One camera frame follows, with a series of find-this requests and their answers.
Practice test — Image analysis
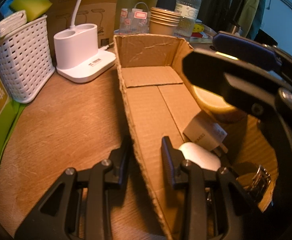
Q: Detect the stack of brown paper cups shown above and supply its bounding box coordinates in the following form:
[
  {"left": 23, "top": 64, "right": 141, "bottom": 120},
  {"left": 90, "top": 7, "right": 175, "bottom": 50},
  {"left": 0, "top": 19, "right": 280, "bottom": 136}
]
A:
[{"left": 149, "top": 7, "right": 181, "bottom": 37}]

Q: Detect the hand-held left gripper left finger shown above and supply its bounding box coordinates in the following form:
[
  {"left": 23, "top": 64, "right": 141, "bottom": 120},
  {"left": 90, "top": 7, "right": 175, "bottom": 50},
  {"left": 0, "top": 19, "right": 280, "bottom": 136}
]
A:
[{"left": 14, "top": 136, "right": 133, "bottom": 240}]

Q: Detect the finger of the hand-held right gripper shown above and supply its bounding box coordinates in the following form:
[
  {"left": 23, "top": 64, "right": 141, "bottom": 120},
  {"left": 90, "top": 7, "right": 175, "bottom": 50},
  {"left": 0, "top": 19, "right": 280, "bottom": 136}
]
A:
[
  {"left": 212, "top": 31, "right": 282, "bottom": 72},
  {"left": 182, "top": 51, "right": 292, "bottom": 122}
]

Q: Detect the blue tissue packet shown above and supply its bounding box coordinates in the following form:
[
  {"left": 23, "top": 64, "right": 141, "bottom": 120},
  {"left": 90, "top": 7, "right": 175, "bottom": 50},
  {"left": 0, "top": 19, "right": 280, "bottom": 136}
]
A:
[{"left": 0, "top": 0, "right": 16, "bottom": 15}]

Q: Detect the clear plastic cup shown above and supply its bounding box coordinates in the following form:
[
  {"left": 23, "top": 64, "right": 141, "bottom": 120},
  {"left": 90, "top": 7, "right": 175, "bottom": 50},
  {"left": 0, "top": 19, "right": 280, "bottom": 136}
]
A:
[{"left": 120, "top": 2, "right": 150, "bottom": 34}]

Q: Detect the small white printed box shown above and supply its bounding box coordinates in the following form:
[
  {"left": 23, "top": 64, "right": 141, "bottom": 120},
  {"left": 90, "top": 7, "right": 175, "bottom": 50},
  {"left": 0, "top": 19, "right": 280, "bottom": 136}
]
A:
[{"left": 0, "top": 10, "right": 28, "bottom": 38}]

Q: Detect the white woven plastic basket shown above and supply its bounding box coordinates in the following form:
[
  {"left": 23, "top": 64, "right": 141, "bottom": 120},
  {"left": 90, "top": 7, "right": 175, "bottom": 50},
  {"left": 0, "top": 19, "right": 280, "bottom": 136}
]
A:
[{"left": 0, "top": 15, "right": 56, "bottom": 104}]

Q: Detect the red metal can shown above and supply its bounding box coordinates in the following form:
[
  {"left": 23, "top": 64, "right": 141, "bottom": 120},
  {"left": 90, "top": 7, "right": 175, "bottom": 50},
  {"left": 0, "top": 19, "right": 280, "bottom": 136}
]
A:
[{"left": 193, "top": 84, "right": 247, "bottom": 123}]

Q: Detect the cardboard box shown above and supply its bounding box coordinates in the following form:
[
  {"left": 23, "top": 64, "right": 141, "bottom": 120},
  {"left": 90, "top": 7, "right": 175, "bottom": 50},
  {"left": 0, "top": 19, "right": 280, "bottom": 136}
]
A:
[{"left": 113, "top": 33, "right": 279, "bottom": 240}]

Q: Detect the yellow-green sponge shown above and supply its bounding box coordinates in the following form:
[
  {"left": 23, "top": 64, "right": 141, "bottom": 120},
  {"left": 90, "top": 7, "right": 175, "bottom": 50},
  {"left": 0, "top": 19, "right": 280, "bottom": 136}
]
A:
[{"left": 12, "top": 0, "right": 53, "bottom": 22}]

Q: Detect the teal curtain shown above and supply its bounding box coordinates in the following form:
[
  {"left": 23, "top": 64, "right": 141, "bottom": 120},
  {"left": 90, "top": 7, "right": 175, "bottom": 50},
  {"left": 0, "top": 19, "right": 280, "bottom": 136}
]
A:
[{"left": 256, "top": 0, "right": 268, "bottom": 39}]

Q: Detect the white desk lamp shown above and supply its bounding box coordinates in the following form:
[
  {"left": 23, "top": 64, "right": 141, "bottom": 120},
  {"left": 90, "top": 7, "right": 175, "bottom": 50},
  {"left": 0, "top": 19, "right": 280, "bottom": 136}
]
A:
[{"left": 53, "top": 0, "right": 117, "bottom": 83}]

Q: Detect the dark shiny metal object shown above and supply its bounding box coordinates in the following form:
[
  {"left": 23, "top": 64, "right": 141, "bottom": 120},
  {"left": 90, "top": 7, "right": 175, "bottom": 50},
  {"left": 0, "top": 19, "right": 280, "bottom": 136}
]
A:
[{"left": 246, "top": 165, "right": 272, "bottom": 200}]

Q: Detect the clear water bottle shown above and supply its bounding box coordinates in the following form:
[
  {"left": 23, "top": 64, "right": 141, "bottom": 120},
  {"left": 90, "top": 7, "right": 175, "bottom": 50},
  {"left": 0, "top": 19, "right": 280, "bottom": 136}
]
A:
[{"left": 174, "top": 0, "right": 202, "bottom": 39}]

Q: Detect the brown lamp carton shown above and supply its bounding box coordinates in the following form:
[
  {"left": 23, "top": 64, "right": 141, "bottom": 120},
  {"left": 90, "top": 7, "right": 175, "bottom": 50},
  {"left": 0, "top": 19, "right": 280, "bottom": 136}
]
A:
[{"left": 42, "top": 0, "right": 124, "bottom": 48}]

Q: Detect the white charger cube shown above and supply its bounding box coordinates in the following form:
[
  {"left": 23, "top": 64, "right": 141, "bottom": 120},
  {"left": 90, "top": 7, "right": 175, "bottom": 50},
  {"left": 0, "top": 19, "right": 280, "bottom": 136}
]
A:
[{"left": 182, "top": 116, "right": 228, "bottom": 153}]

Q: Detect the white earbuds case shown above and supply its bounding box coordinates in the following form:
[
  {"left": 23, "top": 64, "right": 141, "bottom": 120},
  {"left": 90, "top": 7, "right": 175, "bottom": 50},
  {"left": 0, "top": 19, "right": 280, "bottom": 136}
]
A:
[{"left": 178, "top": 142, "right": 222, "bottom": 172}]

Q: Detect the yellow printed tin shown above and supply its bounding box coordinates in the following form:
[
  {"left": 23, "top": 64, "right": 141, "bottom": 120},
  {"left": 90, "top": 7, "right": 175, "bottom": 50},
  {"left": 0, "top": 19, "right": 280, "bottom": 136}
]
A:
[{"left": 192, "top": 22, "right": 211, "bottom": 34}]

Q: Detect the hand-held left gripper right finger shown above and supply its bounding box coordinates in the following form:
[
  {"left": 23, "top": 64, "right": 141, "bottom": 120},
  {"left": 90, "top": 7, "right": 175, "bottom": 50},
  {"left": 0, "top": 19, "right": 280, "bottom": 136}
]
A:
[{"left": 161, "top": 136, "right": 264, "bottom": 240}]

